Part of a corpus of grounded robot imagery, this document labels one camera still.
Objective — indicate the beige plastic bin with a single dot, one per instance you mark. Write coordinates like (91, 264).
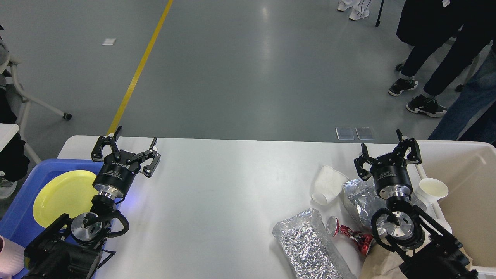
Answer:
(469, 171)

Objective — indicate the person with black sneakers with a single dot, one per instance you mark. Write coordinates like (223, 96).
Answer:
(427, 25)

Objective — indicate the black tripod leg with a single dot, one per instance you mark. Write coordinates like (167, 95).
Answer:
(379, 13)

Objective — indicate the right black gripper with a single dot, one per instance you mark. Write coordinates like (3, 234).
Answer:
(389, 171)

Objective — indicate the white paper cup lying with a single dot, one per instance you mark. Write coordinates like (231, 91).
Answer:
(328, 185)

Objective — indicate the crushed red soda can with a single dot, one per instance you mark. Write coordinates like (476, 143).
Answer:
(363, 241)

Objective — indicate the office chair left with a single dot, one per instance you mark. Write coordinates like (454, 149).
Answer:
(21, 102)

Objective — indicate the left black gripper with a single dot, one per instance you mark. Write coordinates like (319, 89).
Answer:
(116, 174)

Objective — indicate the white paper cup upright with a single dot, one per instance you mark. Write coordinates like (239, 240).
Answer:
(431, 190)

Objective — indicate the silver foil bag rear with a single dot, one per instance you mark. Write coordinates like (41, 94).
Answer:
(361, 201)

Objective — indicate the person at right edge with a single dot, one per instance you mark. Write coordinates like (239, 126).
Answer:
(472, 117)

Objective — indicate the brown paper bag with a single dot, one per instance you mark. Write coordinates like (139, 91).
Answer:
(381, 264)

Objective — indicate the floor socket plate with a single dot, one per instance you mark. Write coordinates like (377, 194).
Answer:
(345, 133)
(365, 133)

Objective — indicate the floor socket plate right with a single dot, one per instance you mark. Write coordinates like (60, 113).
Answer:
(365, 133)

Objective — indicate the seated person at left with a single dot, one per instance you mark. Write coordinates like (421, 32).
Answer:
(13, 161)

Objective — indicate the pink cup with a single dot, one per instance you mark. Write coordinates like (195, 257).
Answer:
(11, 258)

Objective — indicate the yellow plastic plate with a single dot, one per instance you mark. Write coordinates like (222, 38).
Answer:
(69, 193)

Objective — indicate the white side table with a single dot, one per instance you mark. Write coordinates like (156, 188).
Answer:
(7, 132)

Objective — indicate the silver foil bag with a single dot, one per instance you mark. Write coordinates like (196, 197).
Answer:
(309, 249)
(361, 201)

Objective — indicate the floor socket plate left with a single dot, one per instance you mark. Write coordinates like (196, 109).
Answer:
(345, 133)

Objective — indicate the person in white trousers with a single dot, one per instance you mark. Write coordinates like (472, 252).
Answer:
(360, 8)

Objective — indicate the silver foil bag front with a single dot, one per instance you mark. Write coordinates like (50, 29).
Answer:
(309, 249)

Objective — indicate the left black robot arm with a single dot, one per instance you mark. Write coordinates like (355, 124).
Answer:
(72, 248)

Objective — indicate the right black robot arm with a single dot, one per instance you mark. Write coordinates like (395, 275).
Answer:
(428, 250)

